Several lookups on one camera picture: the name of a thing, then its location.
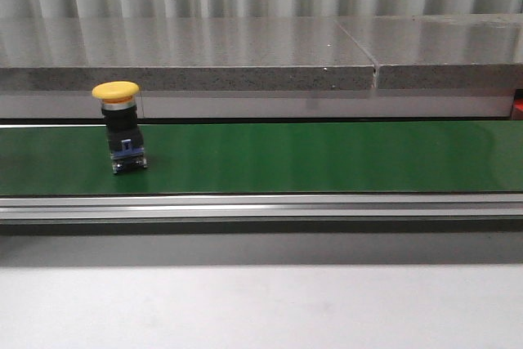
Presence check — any grey stone slab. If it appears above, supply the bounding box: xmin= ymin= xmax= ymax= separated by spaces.
xmin=337 ymin=14 xmax=522 ymax=92
xmin=1 ymin=17 xmax=374 ymax=92

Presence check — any yellow mushroom push button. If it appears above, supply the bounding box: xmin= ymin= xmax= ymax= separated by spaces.
xmin=92 ymin=81 xmax=147 ymax=174

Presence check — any green conveyor belt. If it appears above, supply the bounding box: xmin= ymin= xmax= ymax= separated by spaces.
xmin=1 ymin=120 xmax=522 ymax=196

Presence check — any aluminium conveyor side rail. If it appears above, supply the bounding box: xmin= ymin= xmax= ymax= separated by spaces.
xmin=1 ymin=193 xmax=522 ymax=224

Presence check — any grey stone slab right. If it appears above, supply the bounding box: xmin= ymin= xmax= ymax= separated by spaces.
xmin=337 ymin=14 xmax=522 ymax=92

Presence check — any grey stone slab left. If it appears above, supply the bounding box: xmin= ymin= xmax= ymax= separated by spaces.
xmin=1 ymin=17 xmax=374 ymax=92

